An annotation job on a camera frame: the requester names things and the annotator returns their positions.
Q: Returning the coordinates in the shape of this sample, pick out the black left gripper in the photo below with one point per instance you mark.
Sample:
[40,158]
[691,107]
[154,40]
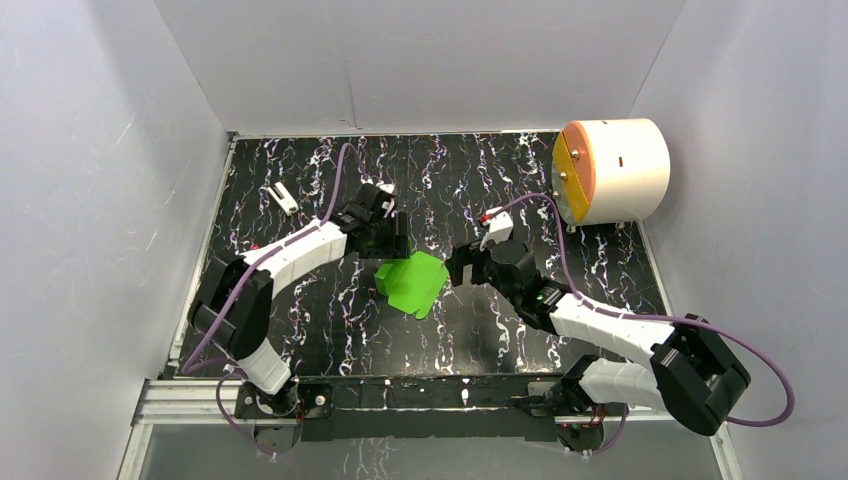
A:
[385,240]

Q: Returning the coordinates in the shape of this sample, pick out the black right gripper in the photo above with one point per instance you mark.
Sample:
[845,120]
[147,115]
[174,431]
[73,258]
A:
[463,255]

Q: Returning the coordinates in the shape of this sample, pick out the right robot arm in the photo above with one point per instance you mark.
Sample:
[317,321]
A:
[682,367]

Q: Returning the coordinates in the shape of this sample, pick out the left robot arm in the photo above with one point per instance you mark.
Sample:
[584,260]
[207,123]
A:
[232,306]

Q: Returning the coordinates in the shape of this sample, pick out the small white plastic clip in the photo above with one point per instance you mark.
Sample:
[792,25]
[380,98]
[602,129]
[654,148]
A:
[281,195]

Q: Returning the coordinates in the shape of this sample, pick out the white cylinder with coloured face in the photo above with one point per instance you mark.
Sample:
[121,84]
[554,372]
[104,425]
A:
[609,171]

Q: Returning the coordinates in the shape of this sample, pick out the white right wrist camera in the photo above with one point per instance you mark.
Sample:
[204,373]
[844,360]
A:
[498,227]

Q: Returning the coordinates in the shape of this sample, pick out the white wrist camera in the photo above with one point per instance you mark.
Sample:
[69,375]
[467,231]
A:
[498,227]
[386,199]

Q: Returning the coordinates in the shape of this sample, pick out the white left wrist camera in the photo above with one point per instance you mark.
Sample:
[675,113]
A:
[386,199]

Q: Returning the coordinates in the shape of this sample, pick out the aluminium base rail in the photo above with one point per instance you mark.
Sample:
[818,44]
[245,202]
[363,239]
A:
[209,401]

